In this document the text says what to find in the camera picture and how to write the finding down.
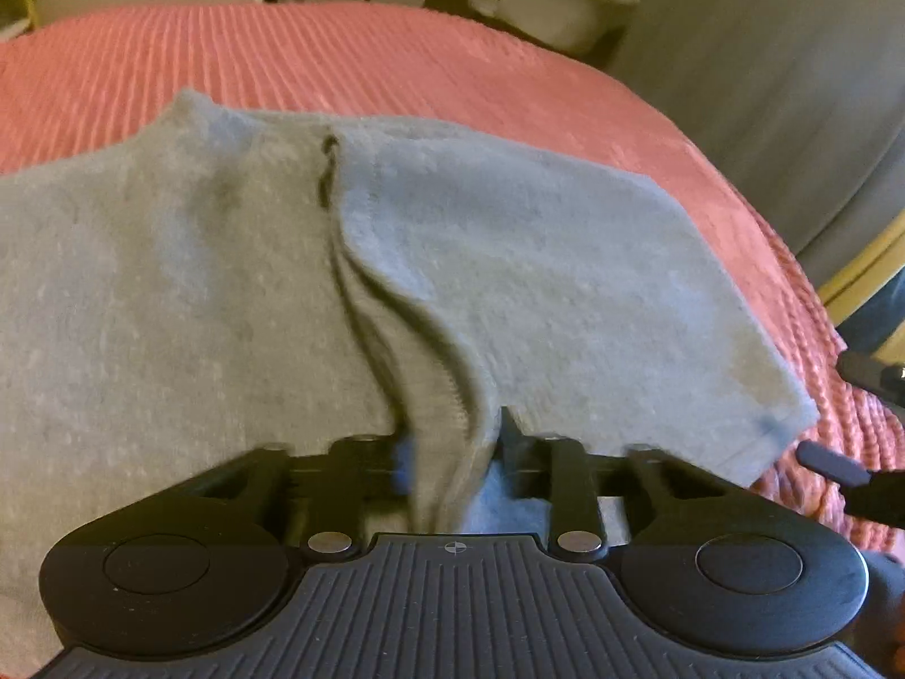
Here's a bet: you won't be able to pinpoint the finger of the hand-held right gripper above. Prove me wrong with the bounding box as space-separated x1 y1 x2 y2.
795 440 878 488
835 351 905 409

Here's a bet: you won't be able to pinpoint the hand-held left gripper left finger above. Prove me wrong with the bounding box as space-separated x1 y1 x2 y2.
187 434 425 558

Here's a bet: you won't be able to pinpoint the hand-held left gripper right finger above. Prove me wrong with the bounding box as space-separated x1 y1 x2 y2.
494 406 723 561

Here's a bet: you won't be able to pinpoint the grey pants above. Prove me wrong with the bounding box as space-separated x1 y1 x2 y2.
0 88 822 679

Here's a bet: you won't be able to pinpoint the grey curtain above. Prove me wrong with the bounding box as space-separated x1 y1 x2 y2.
606 0 905 271

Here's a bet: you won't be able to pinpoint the pink ribbed bedspread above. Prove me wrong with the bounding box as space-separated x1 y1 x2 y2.
0 1 905 554

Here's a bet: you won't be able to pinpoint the grey shell-back chair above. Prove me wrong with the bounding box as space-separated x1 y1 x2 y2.
466 0 642 59

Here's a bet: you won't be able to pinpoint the yellow frame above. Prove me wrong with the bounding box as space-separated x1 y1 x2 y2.
818 210 905 321

